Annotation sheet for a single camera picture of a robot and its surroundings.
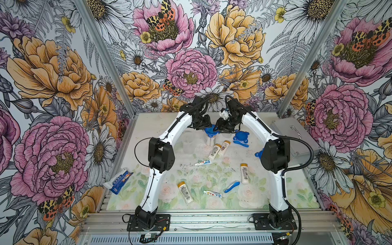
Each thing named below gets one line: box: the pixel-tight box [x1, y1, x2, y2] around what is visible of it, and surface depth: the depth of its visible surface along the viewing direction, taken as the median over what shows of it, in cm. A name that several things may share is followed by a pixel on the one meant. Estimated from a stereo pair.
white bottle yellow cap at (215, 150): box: [208, 143, 223, 160], surface depth 99 cm
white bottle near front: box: [177, 181, 194, 204], surface depth 83 cm
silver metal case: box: [270, 116, 322, 159], surface depth 92 cm
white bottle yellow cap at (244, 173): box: [240, 162, 249, 185], surface depth 91 cm
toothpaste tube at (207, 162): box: [193, 159, 212, 166], surface depth 96 cm
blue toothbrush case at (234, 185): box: [223, 181, 241, 193], surface depth 87 cm
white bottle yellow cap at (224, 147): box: [217, 139, 231, 157], surface depth 101 cm
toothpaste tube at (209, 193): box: [203, 190, 223, 199], surface depth 83 cm
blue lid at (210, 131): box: [204, 124, 220, 138], surface depth 96 cm
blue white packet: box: [103, 167, 134, 195], surface depth 87 cm
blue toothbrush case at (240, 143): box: [232, 140, 250, 148], surface depth 105 cm
